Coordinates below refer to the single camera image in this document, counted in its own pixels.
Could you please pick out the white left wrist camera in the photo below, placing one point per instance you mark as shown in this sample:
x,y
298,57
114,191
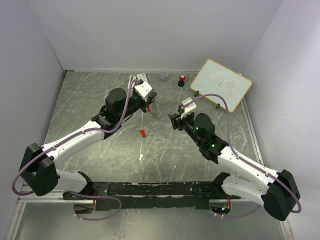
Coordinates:
x,y
143,88

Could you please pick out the red handled metal key holder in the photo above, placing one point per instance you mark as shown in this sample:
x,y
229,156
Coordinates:
x,y
154,111

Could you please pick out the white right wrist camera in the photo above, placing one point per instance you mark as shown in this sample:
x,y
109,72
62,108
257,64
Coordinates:
x,y
187,107

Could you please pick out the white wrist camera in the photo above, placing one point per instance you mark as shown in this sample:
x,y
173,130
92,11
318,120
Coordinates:
x,y
143,88
187,107

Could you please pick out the red black stamp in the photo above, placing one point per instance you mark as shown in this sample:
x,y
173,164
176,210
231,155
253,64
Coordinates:
x,y
181,82

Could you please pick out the white stapler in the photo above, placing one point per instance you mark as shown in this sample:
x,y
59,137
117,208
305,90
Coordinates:
x,y
131,78

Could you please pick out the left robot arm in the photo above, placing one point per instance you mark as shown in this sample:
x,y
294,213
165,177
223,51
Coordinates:
x,y
38,166

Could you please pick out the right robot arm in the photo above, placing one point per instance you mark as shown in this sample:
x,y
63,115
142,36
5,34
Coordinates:
x,y
275,191

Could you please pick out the white green staple box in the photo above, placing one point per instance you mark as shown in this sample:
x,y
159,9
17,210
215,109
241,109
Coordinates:
x,y
142,77

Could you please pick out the clear paperclip jar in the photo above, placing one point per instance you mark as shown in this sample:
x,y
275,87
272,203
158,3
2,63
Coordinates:
x,y
164,74

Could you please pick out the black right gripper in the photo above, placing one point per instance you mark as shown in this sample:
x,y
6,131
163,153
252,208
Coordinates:
x,y
177,121

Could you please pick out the yellow framed whiteboard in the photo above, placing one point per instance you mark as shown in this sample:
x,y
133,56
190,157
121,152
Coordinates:
x,y
215,78

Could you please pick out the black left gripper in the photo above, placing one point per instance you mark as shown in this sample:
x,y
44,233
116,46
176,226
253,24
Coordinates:
x,y
151,97

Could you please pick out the red usb stick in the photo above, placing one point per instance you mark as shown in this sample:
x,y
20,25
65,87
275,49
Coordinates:
x,y
142,132

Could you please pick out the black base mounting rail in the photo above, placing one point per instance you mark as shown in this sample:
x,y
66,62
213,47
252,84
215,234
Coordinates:
x,y
149,195

